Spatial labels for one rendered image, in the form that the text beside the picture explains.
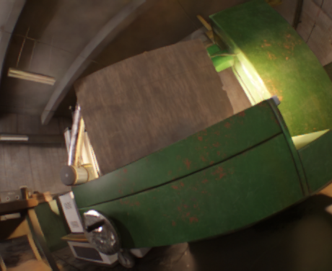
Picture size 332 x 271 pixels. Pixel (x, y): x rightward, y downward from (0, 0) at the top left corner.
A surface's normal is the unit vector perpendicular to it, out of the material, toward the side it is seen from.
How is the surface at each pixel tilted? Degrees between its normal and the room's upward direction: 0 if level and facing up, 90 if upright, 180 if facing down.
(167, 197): 90
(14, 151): 90
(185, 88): 104
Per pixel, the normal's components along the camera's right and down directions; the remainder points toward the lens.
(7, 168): 0.79, -0.43
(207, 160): -0.37, -0.08
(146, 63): 0.07, -0.01
